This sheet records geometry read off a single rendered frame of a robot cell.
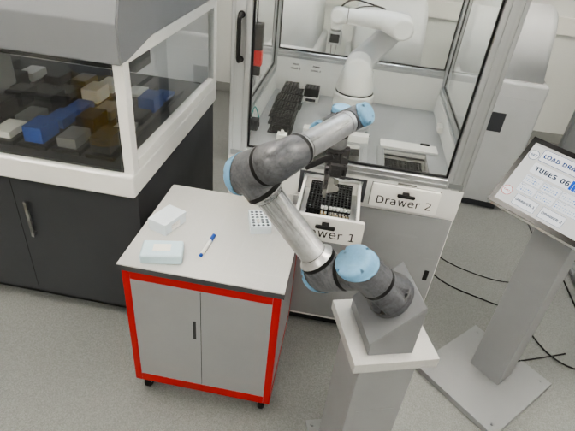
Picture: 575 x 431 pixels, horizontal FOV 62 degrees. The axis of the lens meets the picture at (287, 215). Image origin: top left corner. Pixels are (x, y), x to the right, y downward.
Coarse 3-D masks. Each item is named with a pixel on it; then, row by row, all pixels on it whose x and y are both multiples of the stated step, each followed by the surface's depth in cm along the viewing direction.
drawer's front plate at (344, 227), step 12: (312, 216) 178; (324, 216) 178; (312, 228) 181; (336, 228) 179; (348, 228) 178; (360, 228) 178; (324, 240) 183; (336, 240) 182; (348, 240) 182; (360, 240) 181
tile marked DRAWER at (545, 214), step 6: (540, 210) 181; (546, 210) 180; (552, 210) 179; (540, 216) 180; (546, 216) 179; (552, 216) 178; (558, 216) 177; (552, 222) 177; (558, 222) 176; (564, 222) 175
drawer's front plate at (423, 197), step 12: (372, 192) 205; (384, 192) 204; (396, 192) 203; (408, 192) 202; (420, 192) 201; (432, 192) 200; (372, 204) 208; (384, 204) 207; (396, 204) 206; (420, 204) 204; (432, 204) 203
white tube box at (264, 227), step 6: (252, 210) 201; (258, 210) 201; (252, 216) 198; (258, 216) 198; (264, 216) 198; (252, 222) 195; (264, 222) 194; (270, 222) 194; (252, 228) 191; (258, 228) 192; (264, 228) 192; (270, 228) 193
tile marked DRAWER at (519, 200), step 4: (516, 196) 188; (520, 196) 187; (524, 196) 186; (512, 200) 188; (516, 200) 187; (520, 200) 186; (524, 200) 186; (528, 200) 185; (532, 200) 184; (516, 204) 187; (520, 204) 186; (524, 204) 185; (528, 204) 184; (532, 204) 183; (536, 204) 183; (524, 208) 185; (528, 208) 184; (532, 208) 183; (532, 212) 182
